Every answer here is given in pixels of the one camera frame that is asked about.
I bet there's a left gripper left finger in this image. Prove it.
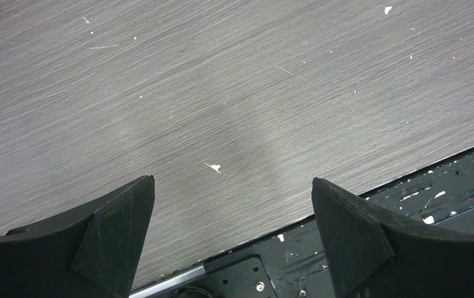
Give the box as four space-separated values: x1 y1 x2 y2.
0 176 155 297

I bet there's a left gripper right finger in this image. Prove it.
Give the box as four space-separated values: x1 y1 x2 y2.
311 178 474 297

